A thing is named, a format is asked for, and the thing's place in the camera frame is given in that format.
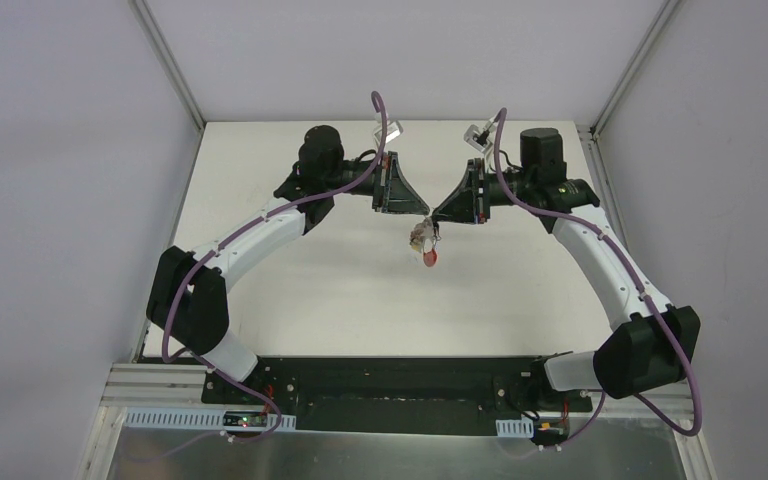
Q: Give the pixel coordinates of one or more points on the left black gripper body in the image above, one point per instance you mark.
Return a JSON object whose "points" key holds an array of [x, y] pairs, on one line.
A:
{"points": [[384, 182]]}

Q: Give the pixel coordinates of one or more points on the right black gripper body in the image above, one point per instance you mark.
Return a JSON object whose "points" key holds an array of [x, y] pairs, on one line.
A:
{"points": [[478, 191]]}

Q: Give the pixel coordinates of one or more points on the keyring with coloured keys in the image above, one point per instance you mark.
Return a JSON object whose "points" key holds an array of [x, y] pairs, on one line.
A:
{"points": [[423, 239]]}

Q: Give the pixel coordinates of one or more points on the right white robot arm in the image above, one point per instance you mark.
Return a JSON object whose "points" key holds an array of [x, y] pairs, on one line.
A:
{"points": [[651, 338]]}

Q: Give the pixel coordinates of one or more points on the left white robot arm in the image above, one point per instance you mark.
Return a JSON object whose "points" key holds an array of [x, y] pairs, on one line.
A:
{"points": [[188, 297]]}

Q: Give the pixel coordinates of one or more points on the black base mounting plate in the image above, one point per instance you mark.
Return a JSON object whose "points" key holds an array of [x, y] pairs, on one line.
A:
{"points": [[403, 395]]}

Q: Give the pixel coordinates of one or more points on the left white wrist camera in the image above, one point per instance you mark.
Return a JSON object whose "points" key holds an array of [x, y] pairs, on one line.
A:
{"points": [[384, 133]]}

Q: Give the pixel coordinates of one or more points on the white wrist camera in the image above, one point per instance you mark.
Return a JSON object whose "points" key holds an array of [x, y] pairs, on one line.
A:
{"points": [[481, 138], [384, 133]]}

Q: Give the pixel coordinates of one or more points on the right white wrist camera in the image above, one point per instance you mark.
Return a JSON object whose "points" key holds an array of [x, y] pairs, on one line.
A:
{"points": [[481, 138]]}

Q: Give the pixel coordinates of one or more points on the aluminium frame rail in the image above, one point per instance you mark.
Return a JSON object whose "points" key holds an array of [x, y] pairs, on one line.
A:
{"points": [[181, 386]]}

